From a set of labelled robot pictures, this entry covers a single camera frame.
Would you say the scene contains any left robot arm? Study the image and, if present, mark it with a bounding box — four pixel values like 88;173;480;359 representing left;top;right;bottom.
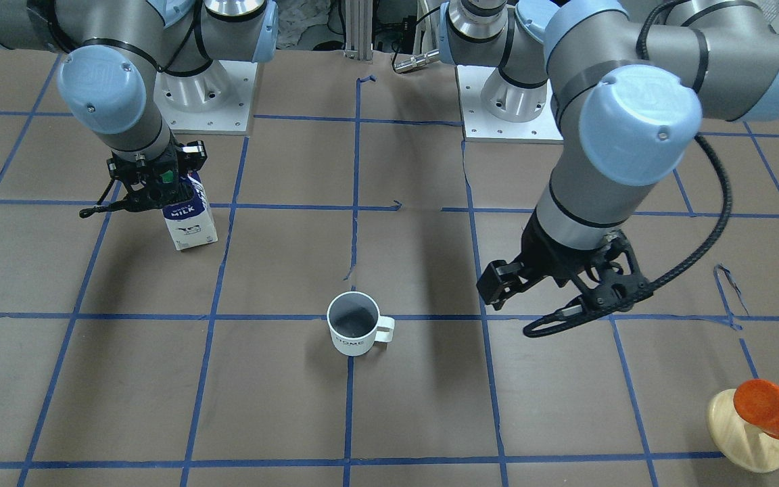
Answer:
438;1;779;309

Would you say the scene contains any white mug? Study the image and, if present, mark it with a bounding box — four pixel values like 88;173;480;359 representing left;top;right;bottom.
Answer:
327;291;395;357

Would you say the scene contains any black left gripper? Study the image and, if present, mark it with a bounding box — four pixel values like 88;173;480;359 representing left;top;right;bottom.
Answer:
476;214;653;312

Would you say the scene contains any blue milk carton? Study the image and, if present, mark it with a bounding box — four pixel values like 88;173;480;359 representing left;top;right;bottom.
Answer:
162;170;218;252

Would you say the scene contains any aluminium frame post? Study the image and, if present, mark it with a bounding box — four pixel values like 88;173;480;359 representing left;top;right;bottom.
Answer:
343;0;374;64

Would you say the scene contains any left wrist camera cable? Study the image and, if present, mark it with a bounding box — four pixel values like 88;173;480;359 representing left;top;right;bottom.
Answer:
523;132;734;339

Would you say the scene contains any orange mug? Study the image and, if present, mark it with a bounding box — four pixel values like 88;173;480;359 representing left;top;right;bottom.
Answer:
733;379;779;440

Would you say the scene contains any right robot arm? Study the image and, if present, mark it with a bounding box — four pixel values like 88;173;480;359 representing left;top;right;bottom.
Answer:
0;1;279;218

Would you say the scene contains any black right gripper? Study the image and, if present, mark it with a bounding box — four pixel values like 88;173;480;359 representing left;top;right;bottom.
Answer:
105;137;208;212

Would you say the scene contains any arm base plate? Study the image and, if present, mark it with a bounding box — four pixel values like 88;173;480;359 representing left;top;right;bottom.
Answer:
456;66;563;144
154;60;262;136

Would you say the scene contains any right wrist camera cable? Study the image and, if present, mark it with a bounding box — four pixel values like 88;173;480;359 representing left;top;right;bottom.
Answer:
78;172;126;219

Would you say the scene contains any wooden mug tree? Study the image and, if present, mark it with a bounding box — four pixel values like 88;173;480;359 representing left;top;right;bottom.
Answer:
706;389;779;474

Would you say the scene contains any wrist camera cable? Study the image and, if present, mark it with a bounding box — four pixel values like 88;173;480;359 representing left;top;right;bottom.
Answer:
523;132;734;339
78;172;126;219

